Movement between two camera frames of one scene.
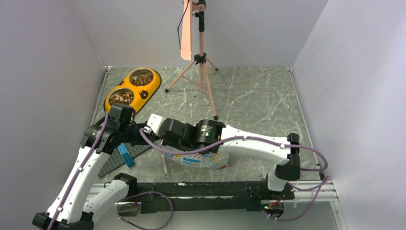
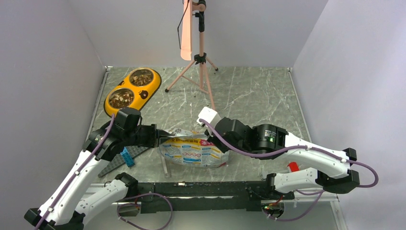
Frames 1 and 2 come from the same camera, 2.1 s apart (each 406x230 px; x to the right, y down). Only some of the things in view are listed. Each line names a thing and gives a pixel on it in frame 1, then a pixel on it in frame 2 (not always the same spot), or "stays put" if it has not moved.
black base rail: [211, 196] stays put
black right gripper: [165, 142] → [211, 138]
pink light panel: [186, 38] stays put
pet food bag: [210, 160] stays put
